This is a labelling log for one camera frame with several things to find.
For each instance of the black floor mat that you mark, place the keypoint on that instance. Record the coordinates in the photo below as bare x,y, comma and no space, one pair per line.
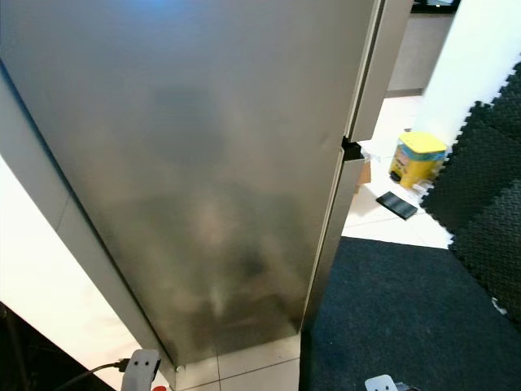
32,358

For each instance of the dark carpet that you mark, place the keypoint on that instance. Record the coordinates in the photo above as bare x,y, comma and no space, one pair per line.
399,318

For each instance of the yellow lidded bin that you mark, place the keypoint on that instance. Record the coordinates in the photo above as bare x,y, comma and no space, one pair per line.
419,159

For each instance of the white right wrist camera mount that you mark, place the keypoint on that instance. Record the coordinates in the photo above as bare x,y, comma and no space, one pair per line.
381,384

